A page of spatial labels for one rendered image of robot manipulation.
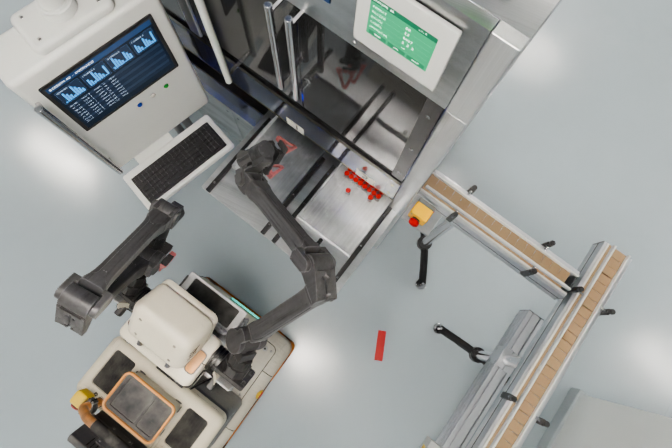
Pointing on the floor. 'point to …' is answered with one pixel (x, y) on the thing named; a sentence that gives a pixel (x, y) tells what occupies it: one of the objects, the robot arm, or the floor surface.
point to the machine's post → (461, 110)
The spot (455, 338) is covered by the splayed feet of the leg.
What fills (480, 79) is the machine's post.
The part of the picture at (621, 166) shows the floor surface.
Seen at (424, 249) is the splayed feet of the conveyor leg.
